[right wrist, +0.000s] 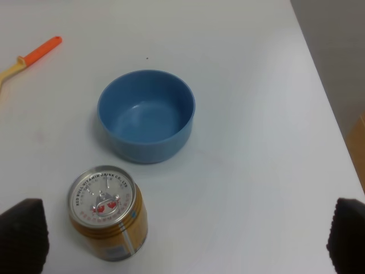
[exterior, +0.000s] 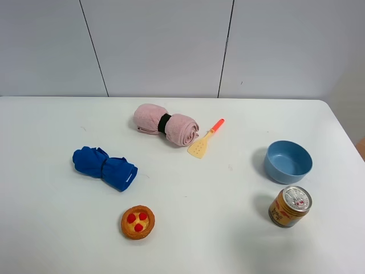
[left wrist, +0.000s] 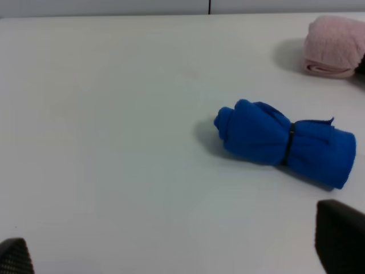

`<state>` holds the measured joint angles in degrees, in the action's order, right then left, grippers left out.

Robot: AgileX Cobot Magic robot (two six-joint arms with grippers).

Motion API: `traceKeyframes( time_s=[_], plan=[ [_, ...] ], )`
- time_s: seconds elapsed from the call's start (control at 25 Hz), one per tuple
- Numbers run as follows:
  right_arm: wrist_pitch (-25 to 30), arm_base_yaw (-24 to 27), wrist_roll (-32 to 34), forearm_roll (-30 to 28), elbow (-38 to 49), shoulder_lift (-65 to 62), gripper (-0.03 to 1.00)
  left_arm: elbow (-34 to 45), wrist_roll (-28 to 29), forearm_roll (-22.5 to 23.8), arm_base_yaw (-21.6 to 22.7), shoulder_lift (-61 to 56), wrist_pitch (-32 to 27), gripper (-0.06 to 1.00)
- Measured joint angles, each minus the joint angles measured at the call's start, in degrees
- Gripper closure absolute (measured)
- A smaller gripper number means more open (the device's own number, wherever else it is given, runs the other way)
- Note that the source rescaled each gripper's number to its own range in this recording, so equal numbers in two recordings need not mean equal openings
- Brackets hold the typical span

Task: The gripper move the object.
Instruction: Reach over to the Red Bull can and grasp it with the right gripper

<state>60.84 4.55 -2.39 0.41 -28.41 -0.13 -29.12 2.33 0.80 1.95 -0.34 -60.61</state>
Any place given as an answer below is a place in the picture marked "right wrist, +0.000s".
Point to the gold Red Bull can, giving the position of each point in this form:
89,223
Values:
106,207

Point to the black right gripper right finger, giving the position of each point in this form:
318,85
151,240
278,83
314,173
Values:
346,239

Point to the brown cardboard box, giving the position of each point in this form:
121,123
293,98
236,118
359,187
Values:
355,142

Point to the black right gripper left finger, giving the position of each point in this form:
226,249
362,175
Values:
24,238

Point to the orange handled beige spatula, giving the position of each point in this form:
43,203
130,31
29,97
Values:
24,62

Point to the blue plastic bowl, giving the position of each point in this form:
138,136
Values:
147,115

